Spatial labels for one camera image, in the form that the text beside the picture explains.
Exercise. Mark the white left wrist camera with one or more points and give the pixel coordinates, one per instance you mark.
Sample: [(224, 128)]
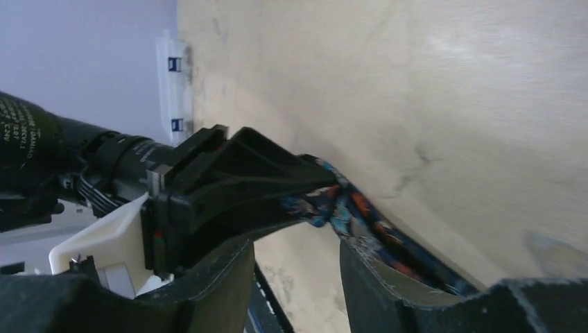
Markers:
[(115, 244)]

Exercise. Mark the clear plastic storage box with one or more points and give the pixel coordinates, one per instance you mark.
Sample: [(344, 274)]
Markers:
[(174, 71)]

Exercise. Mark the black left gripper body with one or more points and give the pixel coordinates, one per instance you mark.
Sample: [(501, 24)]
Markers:
[(169, 216)]

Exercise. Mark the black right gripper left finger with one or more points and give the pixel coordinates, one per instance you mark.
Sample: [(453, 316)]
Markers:
[(209, 298)]

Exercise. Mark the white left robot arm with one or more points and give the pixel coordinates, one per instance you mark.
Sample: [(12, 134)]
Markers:
[(47, 159)]

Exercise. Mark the navy floral tie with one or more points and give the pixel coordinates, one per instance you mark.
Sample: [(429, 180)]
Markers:
[(356, 220)]

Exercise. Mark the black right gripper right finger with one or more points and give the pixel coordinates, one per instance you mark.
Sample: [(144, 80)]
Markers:
[(381, 299)]

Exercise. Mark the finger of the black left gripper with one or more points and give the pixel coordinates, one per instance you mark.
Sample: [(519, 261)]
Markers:
[(244, 181)]

